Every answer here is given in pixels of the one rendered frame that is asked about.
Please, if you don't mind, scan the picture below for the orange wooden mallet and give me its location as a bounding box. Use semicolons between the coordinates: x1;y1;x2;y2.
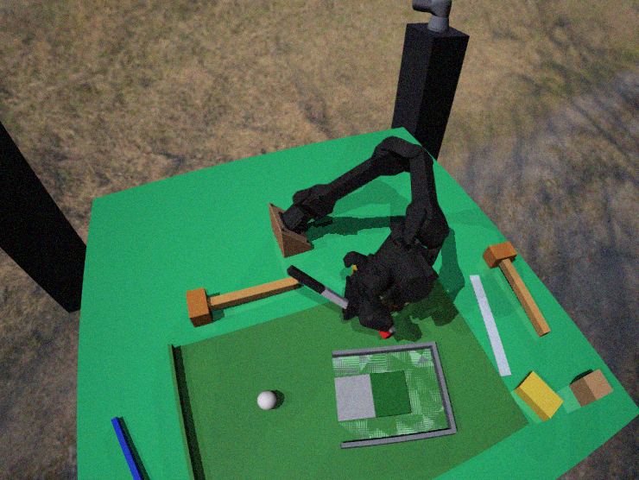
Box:
186;277;299;327
483;242;551;337

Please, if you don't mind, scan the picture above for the dark green mat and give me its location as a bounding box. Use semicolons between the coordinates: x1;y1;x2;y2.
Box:
175;279;529;480

